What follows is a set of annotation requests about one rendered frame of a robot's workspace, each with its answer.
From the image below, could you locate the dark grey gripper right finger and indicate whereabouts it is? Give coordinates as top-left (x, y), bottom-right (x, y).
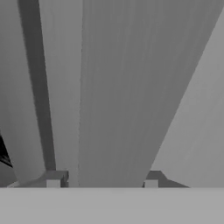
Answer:
top-left (142, 170), bottom-right (191, 189)

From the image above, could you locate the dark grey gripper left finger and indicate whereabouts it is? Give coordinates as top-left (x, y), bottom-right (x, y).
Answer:
top-left (6, 170), bottom-right (70, 189)

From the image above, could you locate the grey fridge door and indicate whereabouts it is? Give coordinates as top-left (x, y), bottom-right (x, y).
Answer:
top-left (0, 0), bottom-right (84, 188)
top-left (77, 0), bottom-right (224, 188)

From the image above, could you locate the grey fridge door handle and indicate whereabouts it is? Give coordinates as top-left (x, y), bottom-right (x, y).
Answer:
top-left (17, 0), bottom-right (57, 172)

